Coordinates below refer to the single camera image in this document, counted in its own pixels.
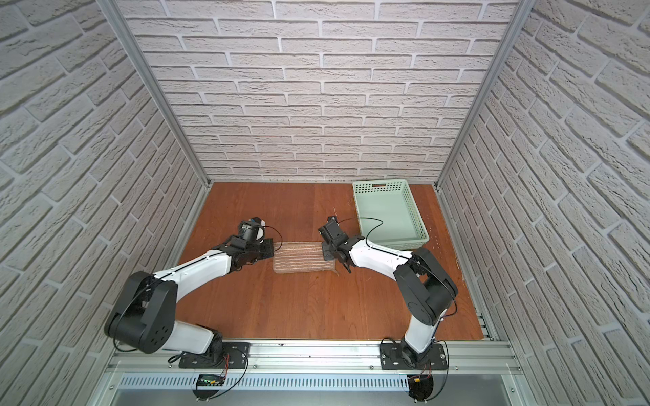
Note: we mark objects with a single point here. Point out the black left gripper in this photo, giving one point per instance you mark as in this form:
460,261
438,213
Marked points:
267,248

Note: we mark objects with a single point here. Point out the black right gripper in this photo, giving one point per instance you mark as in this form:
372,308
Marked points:
334,251

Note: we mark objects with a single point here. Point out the striped brown dishcloth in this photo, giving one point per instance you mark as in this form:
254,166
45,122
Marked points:
301,257

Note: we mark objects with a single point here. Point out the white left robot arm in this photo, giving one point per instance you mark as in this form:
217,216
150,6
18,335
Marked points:
144,315

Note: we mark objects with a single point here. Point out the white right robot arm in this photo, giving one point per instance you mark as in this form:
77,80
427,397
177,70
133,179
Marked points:
427,289

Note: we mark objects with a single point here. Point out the green perforated plastic basket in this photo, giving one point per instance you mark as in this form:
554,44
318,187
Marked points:
388,215

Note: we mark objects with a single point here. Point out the left controller board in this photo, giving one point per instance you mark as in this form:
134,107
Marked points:
209,381

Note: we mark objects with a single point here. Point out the controller board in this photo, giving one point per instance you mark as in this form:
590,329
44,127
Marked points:
209,381
420,387

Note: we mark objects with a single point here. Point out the right controller board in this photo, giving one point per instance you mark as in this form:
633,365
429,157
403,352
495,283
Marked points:
420,387

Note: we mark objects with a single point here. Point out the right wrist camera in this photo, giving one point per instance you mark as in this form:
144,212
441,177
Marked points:
332,229

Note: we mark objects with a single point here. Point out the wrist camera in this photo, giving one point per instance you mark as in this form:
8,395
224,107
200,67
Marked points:
252,230
332,229

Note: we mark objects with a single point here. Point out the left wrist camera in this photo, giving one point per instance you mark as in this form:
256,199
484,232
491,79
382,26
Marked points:
252,230

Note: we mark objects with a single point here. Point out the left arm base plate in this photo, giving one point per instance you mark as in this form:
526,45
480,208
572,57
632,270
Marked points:
221,355

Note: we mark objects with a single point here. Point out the aluminium front rail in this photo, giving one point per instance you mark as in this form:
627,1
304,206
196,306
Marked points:
323,356

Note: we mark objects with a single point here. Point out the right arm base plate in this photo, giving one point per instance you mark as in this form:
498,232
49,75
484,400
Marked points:
399,356

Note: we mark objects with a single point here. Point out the aluminium corner post left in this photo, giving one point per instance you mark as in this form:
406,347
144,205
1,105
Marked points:
129,43

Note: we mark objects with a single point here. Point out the aluminium corner post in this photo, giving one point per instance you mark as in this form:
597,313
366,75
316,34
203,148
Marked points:
129,43
513,30

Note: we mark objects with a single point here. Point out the aluminium corner post right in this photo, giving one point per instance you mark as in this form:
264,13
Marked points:
513,30

